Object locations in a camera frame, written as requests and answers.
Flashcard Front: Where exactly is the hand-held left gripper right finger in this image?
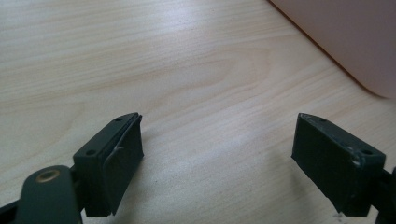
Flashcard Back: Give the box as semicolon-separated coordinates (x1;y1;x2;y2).
291;112;387;217

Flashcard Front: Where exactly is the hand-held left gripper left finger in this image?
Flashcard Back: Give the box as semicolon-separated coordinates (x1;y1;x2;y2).
73;112;145;217

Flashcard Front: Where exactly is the pink plastic storage box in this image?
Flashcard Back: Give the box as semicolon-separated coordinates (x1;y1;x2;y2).
269;0;396;100

